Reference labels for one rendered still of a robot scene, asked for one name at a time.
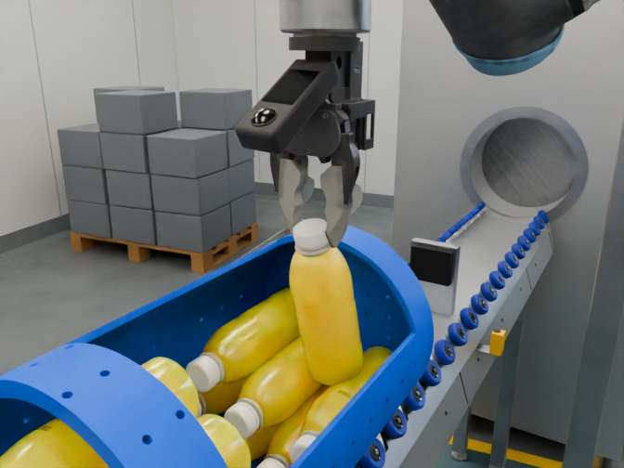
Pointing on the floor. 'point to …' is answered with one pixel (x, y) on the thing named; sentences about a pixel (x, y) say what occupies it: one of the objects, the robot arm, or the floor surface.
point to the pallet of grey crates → (162, 175)
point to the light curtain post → (600, 330)
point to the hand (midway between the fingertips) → (312, 234)
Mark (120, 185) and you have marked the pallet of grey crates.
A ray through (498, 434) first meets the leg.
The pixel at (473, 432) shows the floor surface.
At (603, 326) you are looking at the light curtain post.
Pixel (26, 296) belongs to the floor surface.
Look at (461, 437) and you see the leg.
